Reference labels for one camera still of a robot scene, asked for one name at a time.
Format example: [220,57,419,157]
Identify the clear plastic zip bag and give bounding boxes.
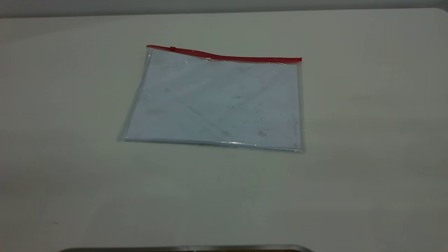
[117,45,304,153]

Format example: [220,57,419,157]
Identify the grey metal bar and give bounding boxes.
[59,244,314,252]

